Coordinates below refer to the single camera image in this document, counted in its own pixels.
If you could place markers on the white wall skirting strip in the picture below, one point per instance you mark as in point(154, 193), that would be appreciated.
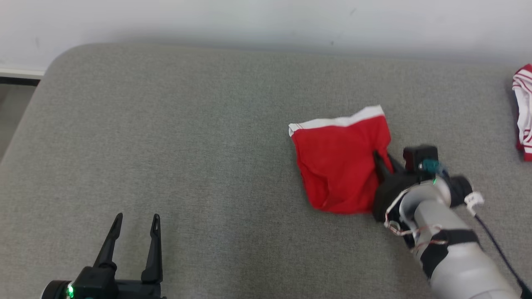
point(20, 72)

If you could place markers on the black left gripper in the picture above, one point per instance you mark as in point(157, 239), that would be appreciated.
point(104, 286)

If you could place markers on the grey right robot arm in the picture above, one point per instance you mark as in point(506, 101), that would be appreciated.
point(461, 257)

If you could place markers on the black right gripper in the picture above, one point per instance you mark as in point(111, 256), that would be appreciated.
point(388, 195)

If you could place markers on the red shorts with white stripe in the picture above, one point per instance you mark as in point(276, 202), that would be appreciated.
point(341, 166)

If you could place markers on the red Bulls basketball jersey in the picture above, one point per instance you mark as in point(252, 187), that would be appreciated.
point(524, 112)

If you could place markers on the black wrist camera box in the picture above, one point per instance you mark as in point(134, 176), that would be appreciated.
point(413, 155)

